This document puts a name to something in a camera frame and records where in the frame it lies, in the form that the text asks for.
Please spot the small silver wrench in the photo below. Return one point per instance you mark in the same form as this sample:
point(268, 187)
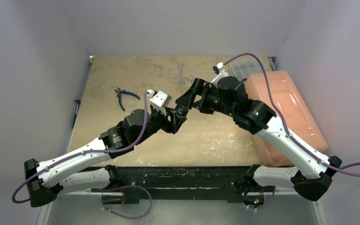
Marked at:
point(181, 79)

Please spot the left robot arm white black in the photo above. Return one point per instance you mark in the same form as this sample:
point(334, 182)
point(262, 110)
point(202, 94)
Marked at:
point(46, 180)

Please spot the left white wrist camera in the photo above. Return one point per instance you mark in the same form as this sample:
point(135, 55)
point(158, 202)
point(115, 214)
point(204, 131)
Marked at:
point(159, 100)

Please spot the pink plastic toolbox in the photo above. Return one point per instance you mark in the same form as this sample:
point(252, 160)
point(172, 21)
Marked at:
point(297, 115)

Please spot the large silver wrench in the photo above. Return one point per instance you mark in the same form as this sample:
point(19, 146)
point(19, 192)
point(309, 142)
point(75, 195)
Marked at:
point(191, 79)

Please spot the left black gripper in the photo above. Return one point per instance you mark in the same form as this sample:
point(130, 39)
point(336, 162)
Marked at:
point(170, 126)

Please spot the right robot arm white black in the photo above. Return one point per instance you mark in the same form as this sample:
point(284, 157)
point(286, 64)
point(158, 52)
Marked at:
point(311, 172)

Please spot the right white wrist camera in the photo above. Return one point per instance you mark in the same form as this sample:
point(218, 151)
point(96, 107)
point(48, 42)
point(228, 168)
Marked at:
point(220, 72)

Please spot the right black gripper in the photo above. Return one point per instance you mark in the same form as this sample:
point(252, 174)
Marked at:
point(199, 96)

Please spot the black padlock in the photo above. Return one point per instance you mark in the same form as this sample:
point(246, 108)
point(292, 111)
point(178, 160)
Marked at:
point(181, 110)

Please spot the clear plastic organizer box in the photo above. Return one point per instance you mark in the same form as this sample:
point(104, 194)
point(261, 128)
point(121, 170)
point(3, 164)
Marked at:
point(243, 69)

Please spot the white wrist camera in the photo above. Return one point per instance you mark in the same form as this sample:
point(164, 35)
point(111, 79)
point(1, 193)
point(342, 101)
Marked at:
point(159, 100)
point(220, 72)

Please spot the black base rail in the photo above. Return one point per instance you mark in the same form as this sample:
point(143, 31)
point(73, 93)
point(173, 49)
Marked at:
point(225, 183)

